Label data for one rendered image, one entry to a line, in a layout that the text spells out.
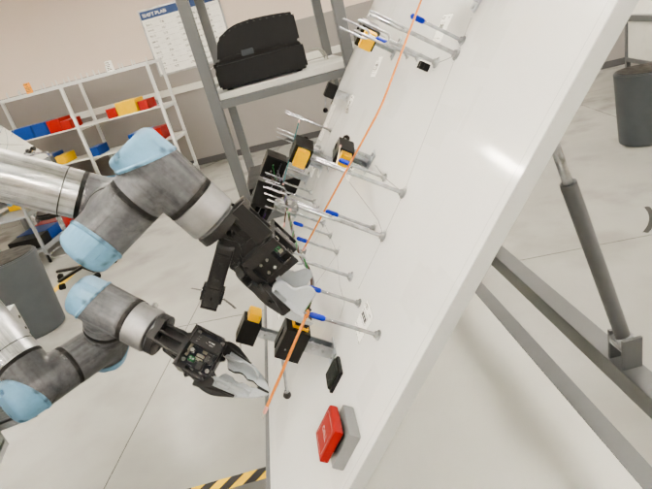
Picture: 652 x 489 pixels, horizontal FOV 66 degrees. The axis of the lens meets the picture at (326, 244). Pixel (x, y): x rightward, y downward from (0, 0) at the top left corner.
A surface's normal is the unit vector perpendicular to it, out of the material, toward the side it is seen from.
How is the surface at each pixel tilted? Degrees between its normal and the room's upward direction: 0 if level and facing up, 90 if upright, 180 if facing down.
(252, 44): 90
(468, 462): 0
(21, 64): 90
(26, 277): 94
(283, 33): 90
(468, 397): 0
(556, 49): 53
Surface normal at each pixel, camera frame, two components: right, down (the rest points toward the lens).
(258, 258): 0.11, 0.42
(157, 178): 0.26, 0.27
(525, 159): -0.92, -0.32
